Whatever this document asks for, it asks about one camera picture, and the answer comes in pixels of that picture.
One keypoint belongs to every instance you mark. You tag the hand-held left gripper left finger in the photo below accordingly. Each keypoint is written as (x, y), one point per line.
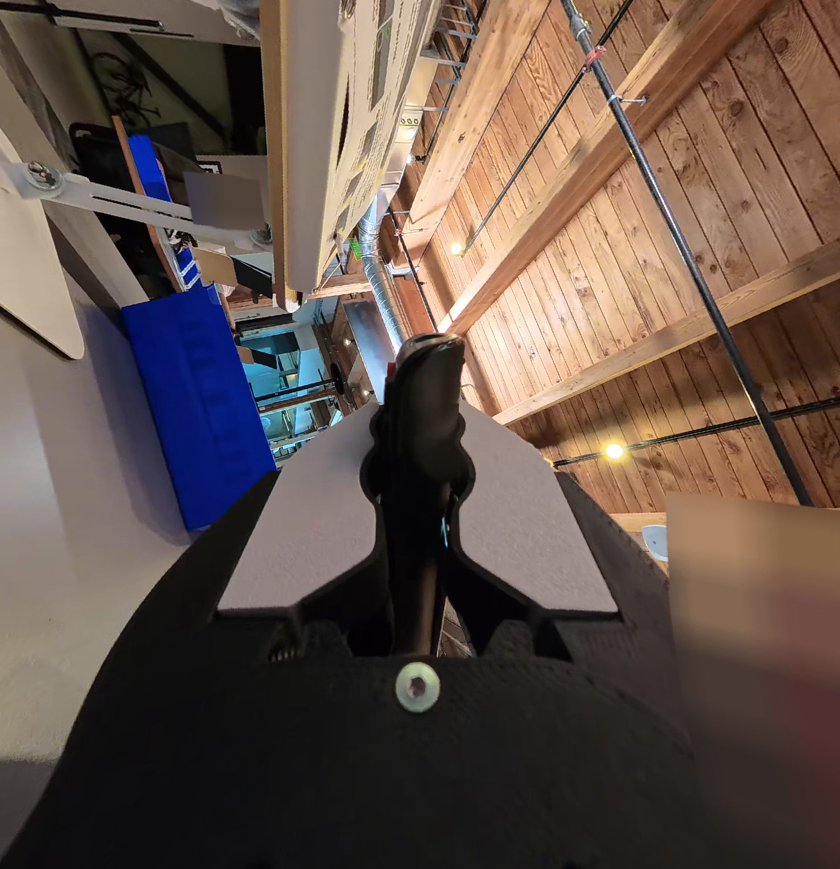
(304, 523)

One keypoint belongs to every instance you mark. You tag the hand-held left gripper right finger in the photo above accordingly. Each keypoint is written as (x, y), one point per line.
(528, 529)

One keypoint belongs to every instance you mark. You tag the black remote control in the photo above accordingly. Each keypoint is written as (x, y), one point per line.
(420, 434)

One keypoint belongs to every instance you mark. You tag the blue plastic bin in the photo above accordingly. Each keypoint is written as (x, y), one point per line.
(195, 407)

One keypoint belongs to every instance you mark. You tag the black ceiling pipe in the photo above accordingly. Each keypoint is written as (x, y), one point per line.
(678, 237)

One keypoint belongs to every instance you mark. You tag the wooden board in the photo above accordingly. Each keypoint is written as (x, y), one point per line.
(274, 136)

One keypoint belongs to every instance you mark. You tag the white metal document stand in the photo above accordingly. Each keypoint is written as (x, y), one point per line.
(19, 258)

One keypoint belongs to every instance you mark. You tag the small blue storage bin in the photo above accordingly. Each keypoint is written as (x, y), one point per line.
(148, 163)

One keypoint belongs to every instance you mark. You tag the printed instruction sheet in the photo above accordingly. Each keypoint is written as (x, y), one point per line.
(372, 81)

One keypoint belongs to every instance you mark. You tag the black bicycle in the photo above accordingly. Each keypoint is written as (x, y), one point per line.
(121, 81)

